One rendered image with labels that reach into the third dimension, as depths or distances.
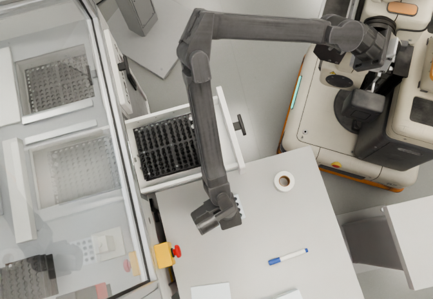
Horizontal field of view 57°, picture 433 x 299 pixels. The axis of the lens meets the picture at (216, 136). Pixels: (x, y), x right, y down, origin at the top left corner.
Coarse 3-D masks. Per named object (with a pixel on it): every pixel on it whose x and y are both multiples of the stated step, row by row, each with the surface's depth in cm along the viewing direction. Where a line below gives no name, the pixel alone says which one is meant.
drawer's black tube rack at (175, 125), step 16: (144, 128) 132; (160, 128) 132; (176, 128) 135; (144, 144) 133; (160, 144) 133; (176, 144) 130; (192, 144) 130; (144, 160) 129; (160, 160) 132; (176, 160) 129; (192, 160) 129; (144, 176) 128; (160, 176) 130
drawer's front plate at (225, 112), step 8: (216, 88) 132; (224, 104) 130; (224, 112) 129; (224, 120) 135; (232, 128) 128; (232, 136) 127; (232, 144) 130; (240, 152) 126; (240, 160) 125; (240, 168) 125
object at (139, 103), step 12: (120, 60) 170; (132, 72) 191; (132, 84) 182; (132, 96) 175; (144, 96) 216; (132, 108) 165; (144, 108) 207; (156, 204) 158; (156, 216) 146; (156, 228) 143; (168, 276) 141
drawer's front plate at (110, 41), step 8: (104, 32) 138; (112, 40) 141; (112, 48) 137; (112, 56) 136; (112, 64) 135; (120, 72) 140; (120, 80) 135; (120, 88) 133; (120, 96) 132; (128, 96) 142; (120, 104) 132; (128, 104) 137; (128, 112) 139
